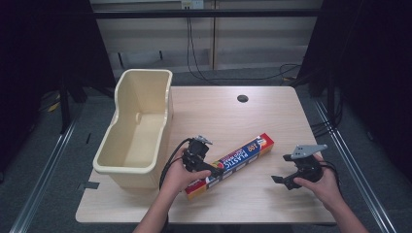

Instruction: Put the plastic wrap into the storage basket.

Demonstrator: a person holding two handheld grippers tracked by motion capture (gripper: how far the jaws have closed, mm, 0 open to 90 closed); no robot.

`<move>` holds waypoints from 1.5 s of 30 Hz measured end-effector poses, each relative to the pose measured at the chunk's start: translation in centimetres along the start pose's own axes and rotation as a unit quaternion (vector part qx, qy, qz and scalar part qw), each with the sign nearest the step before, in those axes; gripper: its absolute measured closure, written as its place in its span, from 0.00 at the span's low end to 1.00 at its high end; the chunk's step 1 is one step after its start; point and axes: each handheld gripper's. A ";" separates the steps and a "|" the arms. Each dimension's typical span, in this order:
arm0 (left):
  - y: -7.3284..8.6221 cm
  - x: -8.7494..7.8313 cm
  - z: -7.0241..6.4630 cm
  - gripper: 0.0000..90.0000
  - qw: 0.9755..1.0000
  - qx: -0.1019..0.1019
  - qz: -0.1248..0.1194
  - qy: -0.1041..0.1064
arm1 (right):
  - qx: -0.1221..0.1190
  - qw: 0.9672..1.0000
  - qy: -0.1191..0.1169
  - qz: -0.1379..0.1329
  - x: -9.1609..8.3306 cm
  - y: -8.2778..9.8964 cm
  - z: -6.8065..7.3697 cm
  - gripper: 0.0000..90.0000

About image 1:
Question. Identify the long colourful plastic wrap box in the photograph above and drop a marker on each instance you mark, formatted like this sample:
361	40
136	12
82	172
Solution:
241	158

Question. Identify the cream plastic bin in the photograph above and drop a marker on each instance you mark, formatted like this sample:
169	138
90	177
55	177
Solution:
139	136

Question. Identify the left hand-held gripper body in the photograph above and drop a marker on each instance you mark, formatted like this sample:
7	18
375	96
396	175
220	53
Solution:
195	151

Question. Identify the black tape strip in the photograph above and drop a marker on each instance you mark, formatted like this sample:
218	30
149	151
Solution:
89	185

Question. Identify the dark round table grommet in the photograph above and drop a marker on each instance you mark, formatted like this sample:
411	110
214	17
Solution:
242	98

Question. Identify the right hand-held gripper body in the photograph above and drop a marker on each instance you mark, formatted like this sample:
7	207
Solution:
307	166

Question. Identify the person's right hand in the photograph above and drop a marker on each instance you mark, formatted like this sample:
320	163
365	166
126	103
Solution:
325	187

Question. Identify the black horizontal bar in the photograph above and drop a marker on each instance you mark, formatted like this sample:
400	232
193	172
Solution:
207	13

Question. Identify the black metal stand leg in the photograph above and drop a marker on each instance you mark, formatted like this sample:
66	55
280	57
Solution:
65	110

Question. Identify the person's left hand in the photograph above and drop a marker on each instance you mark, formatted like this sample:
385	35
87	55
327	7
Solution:
176	178

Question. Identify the black curtain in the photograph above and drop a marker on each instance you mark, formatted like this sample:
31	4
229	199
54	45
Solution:
372	81
39	64

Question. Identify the white wall socket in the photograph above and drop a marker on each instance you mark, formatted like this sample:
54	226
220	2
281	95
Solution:
192	4

